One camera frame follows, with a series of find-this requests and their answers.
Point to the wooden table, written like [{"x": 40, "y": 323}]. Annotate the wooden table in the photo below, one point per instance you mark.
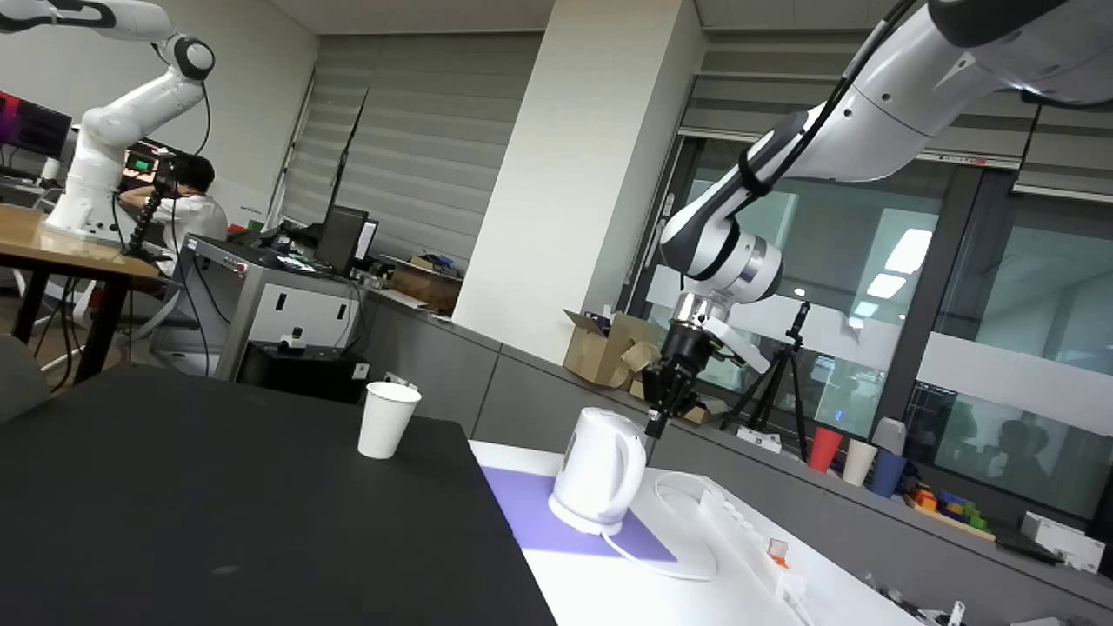
[{"x": 59, "y": 248}]

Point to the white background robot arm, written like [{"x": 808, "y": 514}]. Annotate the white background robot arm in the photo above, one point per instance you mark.
[{"x": 118, "y": 117}]

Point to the clear plastic cup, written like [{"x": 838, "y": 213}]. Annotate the clear plastic cup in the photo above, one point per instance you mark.
[{"x": 891, "y": 436}]

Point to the red cup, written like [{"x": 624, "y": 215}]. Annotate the red cup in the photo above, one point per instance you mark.
[{"x": 821, "y": 448}]

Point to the small orange toy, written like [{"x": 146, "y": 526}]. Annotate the small orange toy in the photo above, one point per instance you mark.
[{"x": 922, "y": 498}]

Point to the person in white shirt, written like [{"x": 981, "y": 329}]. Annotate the person in white shirt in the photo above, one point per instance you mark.
[{"x": 192, "y": 208}]

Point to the white electric kettle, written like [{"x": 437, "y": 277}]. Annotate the white electric kettle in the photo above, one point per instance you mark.
[{"x": 597, "y": 469}]

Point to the white plastic cup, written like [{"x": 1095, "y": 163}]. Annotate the white plastic cup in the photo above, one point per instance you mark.
[{"x": 860, "y": 459}]

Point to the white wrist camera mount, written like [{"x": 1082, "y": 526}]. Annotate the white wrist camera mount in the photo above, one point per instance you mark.
[{"x": 733, "y": 338}]

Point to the small white box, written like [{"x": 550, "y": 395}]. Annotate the small white box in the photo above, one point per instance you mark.
[{"x": 1064, "y": 540}]

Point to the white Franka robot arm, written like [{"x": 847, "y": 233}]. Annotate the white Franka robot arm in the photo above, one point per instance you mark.
[{"x": 905, "y": 90}]

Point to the white power strip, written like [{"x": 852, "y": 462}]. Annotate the white power strip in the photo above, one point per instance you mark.
[{"x": 813, "y": 585}]

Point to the open cardboard box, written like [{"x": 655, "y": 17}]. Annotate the open cardboard box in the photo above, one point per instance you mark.
[{"x": 602, "y": 350}]

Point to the black tripod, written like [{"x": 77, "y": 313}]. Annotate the black tripod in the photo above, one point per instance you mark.
[{"x": 782, "y": 388}]

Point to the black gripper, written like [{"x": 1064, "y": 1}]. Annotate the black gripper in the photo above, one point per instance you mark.
[{"x": 687, "y": 351}]

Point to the blue cup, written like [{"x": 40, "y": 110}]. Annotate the blue cup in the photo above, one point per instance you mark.
[{"x": 888, "y": 474}]

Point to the dark reddish monitor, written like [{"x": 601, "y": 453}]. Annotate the dark reddish monitor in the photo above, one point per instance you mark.
[{"x": 30, "y": 126}]

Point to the grey partition panel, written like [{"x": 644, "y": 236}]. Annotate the grey partition panel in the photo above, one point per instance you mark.
[{"x": 463, "y": 370}]

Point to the white paper cup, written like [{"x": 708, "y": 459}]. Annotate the white paper cup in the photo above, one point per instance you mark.
[{"x": 384, "y": 423}]

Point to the grey metal cabinet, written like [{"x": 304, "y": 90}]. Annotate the grey metal cabinet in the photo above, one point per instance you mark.
[{"x": 279, "y": 307}]

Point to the flat cardboard piece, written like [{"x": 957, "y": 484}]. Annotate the flat cardboard piece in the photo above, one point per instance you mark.
[{"x": 699, "y": 407}]

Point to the brown cardboard box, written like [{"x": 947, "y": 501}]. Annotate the brown cardboard box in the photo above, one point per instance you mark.
[{"x": 421, "y": 286}]

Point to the black monitor on cabinet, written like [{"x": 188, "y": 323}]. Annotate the black monitor on cabinet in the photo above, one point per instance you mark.
[{"x": 344, "y": 236}]

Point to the purple mat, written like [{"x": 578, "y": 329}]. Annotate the purple mat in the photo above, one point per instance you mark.
[{"x": 525, "y": 514}]

